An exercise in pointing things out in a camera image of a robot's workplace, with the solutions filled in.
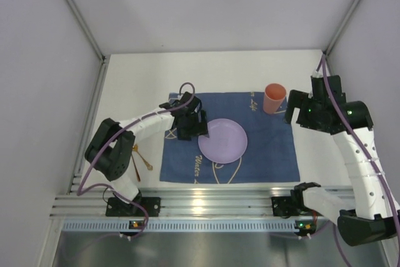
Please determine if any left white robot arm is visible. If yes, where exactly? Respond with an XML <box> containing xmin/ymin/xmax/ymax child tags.
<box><xmin>84</xmin><ymin>92</ymin><xmax>208</xmax><ymax>206</ymax></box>

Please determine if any right aluminium corner post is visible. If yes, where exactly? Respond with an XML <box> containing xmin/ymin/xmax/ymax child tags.
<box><xmin>322</xmin><ymin>0</ymin><xmax>363</xmax><ymax>57</ymax></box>

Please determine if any gold spoon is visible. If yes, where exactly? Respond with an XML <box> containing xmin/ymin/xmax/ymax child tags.
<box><xmin>132</xmin><ymin>144</ymin><xmax>153</xmax><ymax>171</ymax></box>

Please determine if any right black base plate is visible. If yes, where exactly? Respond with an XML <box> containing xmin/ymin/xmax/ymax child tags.
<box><xmin>271</xmin><ymin>196</ymin><xmax>308</xmax><ymax>219</ymax></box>

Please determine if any purple plastic plate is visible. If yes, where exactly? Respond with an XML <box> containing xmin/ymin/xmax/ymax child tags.
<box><xmin>197</xmin><ymin>118</ymin><xmax>248</xmax><ymax>164</ymax></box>

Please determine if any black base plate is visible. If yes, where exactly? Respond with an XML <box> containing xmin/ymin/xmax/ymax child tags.
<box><xmin>271</xmin><ymin>196</ymin><xmax>308</xmax><ymax>219</ymax></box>
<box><xmin>105</xmin><ymin>196</ymin><xmax>161</xmax><ymax>218</ymax></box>

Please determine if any left aluminium corner post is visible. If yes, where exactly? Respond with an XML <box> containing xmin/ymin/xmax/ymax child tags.
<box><xmin>43</xmin><ymin>0</ymin><xmax>106</xmax><ymax>61</ymax></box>

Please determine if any orange plastic cup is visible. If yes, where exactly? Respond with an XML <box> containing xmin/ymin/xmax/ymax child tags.
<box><xmin>263</xmin><ymin>83</ymin><xmax>286</xmax><ymax>114</ymax></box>

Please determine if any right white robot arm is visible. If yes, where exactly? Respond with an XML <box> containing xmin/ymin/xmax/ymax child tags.
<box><xmin>284</xmin><ymin>76</ymin><xmax>399</xmax><ymax>246</ymax></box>

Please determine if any aluminium corner post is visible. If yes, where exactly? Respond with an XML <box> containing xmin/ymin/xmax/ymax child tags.
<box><xmin>322</xmin><ymin>0</ymin><xmax>363</xmax><ymax>57</ymax></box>
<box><xmin>43</xmin><ymin>0</ymin><xmax>106</xmax><ymax>61</ymax></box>

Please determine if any aluminium mounting rail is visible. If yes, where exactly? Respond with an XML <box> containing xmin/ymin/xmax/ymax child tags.
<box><xmin>50</xmin><ymin>186</ymin><xmax>290</xmax><ymax>219</ymax></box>

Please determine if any slotted cable duct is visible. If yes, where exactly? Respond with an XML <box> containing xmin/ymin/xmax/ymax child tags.
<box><xmin>62</xmin><ymin>219</ymin><xmax>316</xmax><ymax>233</ymax></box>

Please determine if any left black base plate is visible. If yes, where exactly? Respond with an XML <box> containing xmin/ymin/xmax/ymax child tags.
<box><xmin>105</xmin><ymin>196</ymin><xmax>161</xmax><ymax>218</ymax></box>

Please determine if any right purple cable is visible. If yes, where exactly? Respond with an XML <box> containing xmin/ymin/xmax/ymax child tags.
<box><xmin>315</xmin><ymin>53</ymin><xmax>400</xmax><ymax>267</ymax></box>

